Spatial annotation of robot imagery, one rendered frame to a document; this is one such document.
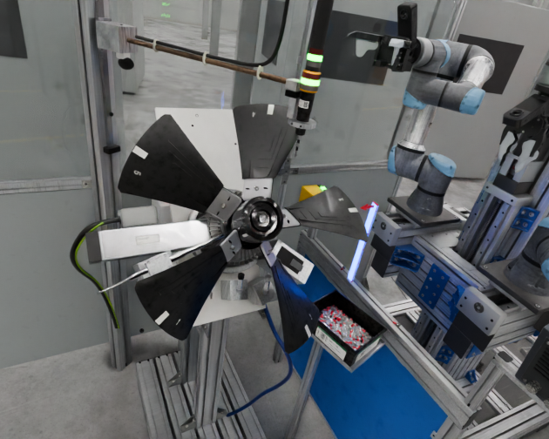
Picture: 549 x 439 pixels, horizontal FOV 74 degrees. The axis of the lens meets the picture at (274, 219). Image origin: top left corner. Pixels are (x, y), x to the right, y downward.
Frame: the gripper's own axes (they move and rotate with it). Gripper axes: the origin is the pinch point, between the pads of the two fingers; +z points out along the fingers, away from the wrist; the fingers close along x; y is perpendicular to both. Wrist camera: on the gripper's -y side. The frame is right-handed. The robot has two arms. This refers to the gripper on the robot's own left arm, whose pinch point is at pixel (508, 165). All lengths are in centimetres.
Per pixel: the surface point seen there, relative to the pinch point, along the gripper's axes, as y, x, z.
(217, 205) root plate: -69, 29, 21
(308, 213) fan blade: -43, 24, 24
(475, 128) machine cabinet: 351, 233, 70
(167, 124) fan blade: -81, 37, 2
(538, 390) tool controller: -19, -38, 35
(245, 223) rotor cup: -65, 19, 21
